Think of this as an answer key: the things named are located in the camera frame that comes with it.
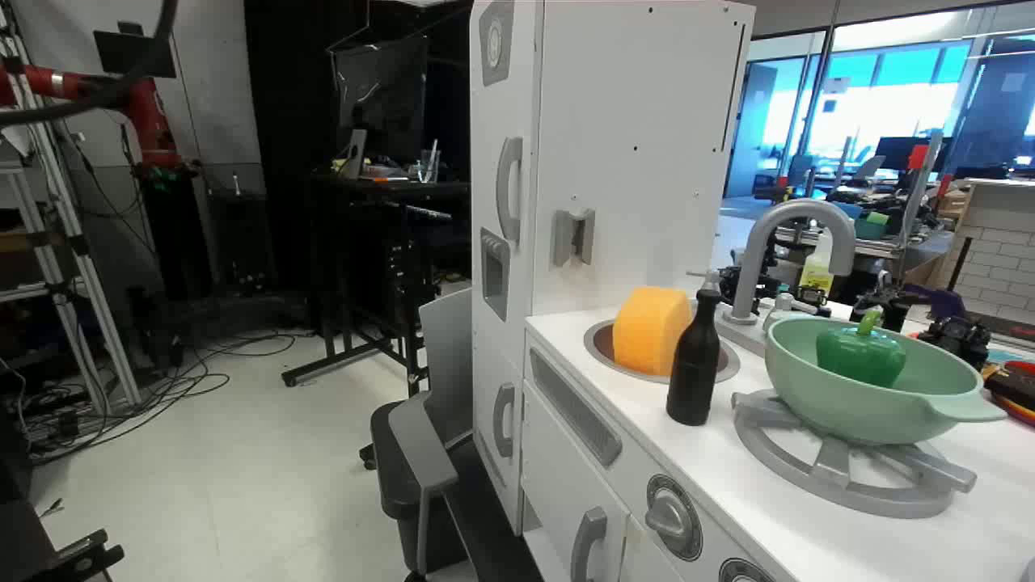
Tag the small black mounted screen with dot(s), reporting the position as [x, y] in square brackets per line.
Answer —
[132, 51]

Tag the grey toy faucet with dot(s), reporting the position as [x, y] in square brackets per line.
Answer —
[762, 244]

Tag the green toy bell pepper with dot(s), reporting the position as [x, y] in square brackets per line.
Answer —
[860, 354]

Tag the grey office chair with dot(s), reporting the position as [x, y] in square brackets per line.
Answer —
[415, 454]

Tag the black computer monitor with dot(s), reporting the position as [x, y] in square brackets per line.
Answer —
[375, 90]

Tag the grey round stove burner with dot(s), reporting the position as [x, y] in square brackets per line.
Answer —
[828, 472]

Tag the mint green toy pot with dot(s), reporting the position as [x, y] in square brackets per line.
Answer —
[860, 407]

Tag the red background robot arm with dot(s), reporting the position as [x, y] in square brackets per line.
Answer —
[147, 115]

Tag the black bottle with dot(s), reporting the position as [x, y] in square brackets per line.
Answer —
[694, 374]

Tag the small white fridge door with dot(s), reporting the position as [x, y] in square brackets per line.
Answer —
[485, 355]

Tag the grey bracket on fridge side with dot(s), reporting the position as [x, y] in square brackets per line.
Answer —
[569, 236]

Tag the white toy play kitchen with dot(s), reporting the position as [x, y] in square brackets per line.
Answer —
[636, 108]

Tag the black rolling stand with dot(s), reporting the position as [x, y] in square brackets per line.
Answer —
[375, 213]

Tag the grey round oven knob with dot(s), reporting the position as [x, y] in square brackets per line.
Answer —
[672, 518]
[741, 571]

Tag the white tiled panel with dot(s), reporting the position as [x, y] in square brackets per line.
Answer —
[996, 260]

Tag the aluminium frame rack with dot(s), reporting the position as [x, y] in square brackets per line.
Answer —
[65, 236]

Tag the red and black object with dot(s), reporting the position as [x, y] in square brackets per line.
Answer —
[1013, 389]

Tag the yellow spray bottle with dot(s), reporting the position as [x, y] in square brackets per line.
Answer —
[816, 275]

